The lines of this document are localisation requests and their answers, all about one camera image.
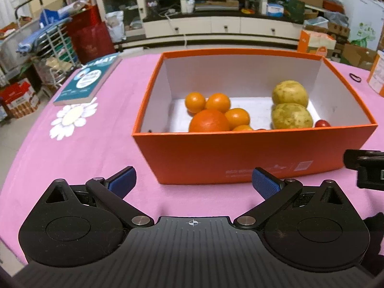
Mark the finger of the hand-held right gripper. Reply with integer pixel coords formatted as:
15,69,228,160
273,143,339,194
343,149,384,170
356,158,384,190

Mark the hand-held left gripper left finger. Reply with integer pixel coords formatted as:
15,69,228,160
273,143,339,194
45,166,155,228

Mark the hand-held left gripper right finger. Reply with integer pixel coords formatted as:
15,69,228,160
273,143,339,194
233,167,344,228

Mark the orange cardboard box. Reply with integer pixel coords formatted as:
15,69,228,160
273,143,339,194
132,48,378,185

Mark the potato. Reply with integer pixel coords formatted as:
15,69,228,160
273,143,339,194
271,103,314,129
272,80,309,108

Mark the large orange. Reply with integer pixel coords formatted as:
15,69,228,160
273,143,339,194
189,109,231,132

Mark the pink floral tablecloth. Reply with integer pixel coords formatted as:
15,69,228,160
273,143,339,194
0,48,384,264

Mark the orange and white canister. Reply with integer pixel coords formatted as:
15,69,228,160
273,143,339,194
367,50,384,95

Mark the open cardboard box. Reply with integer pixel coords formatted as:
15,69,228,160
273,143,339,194
342,43,377,70

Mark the teal book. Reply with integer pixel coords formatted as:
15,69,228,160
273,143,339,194
53,52,122,106

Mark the orange carton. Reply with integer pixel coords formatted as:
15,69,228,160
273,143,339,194
298,30,336,59

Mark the red and white carton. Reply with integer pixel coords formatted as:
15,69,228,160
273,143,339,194
0,78,41,119

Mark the red paper bag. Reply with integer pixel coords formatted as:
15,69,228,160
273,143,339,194
64,4,101,33
72,22,116,64

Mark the white appliance with green print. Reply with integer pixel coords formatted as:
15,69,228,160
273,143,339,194
330,0,380,50

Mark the white plastic bag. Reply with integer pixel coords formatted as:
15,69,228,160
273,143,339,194
105,10,126,41

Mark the dark green bag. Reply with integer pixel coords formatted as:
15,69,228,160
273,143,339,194
285,0,305,23

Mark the folded blue cloth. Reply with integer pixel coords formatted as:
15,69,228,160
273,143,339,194
17,18,72,53

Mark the blue and white box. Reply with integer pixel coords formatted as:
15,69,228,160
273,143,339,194
266,3,284,17

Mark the white television stand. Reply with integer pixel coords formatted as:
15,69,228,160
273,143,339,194
142,0,303,48

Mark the white glass-door cabinet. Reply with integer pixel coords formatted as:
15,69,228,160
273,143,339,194
95,0,147,41

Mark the blue bag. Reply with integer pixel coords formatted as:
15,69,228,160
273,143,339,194
40,7,65,27

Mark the wire rack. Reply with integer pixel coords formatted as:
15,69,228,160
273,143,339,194
30,21,83,86

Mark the trolley with black handle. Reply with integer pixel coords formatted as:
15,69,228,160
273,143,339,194
0,0,45,75

